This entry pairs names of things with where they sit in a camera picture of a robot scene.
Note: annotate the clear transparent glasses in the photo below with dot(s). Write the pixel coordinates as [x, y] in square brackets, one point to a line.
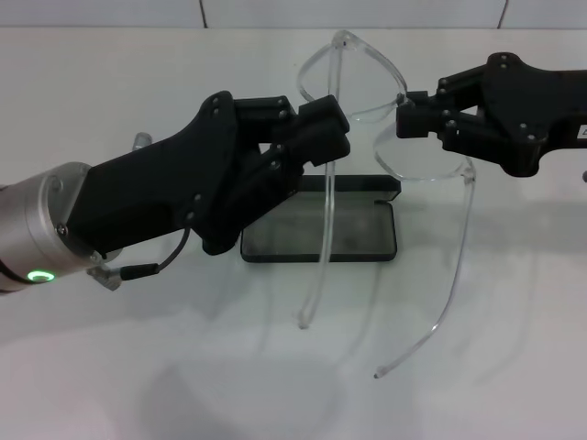
[415, 158]

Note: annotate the silver connector stub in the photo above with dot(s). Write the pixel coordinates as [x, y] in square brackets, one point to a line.
[141, 139]

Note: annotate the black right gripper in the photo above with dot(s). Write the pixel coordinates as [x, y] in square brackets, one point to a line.
[541, 105]

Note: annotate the black glasses case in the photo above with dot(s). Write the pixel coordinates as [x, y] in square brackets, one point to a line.
[362, 231]

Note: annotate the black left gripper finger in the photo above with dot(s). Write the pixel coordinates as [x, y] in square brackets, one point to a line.
[321, 117]

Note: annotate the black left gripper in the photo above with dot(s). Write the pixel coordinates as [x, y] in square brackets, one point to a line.
[151, 183]

